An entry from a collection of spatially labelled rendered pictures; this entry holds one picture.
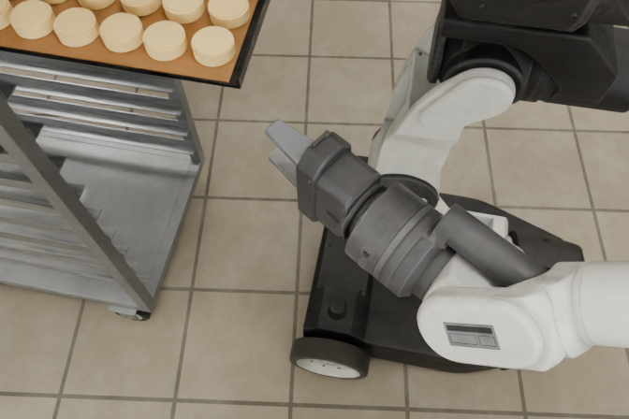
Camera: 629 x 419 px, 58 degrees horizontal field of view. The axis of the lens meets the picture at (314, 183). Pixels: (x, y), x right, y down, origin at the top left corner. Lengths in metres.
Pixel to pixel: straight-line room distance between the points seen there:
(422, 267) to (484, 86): 0.34
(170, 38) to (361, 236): 0.33
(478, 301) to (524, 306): 0.04
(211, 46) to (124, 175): 1.08
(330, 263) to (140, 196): 0.58
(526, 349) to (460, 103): 0.42
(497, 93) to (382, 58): 1.36
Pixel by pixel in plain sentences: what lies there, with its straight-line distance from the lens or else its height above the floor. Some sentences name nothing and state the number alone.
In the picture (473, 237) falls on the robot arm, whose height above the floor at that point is 1.11.
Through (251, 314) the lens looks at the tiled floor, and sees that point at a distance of 1.63.
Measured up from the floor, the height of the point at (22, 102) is 0.32.
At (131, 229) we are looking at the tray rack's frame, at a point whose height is 0.15.
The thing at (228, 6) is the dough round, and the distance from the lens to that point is 0.73.
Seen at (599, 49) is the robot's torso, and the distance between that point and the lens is 0.78.
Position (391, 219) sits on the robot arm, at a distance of 0.52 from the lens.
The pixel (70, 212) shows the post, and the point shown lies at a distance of 1.06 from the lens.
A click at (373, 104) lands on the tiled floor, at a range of 1.98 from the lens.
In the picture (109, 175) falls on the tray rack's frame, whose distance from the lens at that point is 1.74.
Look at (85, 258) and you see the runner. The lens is 1.43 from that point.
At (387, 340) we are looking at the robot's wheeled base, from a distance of 1.43.
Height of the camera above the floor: 1.55
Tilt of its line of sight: 60 degrees down
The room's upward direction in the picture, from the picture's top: straight up
